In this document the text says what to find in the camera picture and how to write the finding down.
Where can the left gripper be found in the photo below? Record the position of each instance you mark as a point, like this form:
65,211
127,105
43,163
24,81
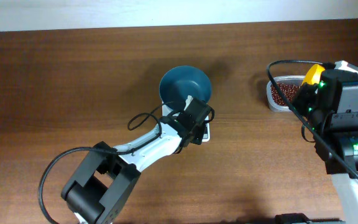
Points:
198,112

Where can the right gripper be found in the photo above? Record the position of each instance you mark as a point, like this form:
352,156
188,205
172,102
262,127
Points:
305,94

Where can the yellow plastic measuring scoop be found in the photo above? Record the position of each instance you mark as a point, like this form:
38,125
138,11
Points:
313,75

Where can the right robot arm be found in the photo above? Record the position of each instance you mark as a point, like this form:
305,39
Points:
331,109

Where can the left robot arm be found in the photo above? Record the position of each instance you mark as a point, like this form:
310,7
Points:
104,180

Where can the white digital kitchen scale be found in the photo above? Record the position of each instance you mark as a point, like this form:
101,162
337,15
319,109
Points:
167,108

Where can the teal plastic bowl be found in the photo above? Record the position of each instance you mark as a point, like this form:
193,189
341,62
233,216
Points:
181,81

